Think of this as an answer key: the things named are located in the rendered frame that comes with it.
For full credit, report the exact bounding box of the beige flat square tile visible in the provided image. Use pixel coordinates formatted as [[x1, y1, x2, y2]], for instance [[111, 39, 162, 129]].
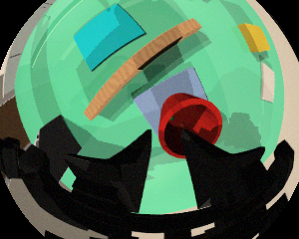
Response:
[[261, 63, 274, 103]]

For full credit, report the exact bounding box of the yellow rectangular block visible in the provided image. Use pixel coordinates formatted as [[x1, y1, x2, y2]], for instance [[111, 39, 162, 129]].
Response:
[[237, 23, 270, 53]]

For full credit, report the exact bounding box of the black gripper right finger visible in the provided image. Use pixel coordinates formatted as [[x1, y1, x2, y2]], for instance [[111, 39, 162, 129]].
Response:
[[181, 128, 265, 210]]

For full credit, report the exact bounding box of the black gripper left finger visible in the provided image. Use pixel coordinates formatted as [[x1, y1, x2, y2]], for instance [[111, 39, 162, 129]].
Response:
[[65, 128, 152, 214]]

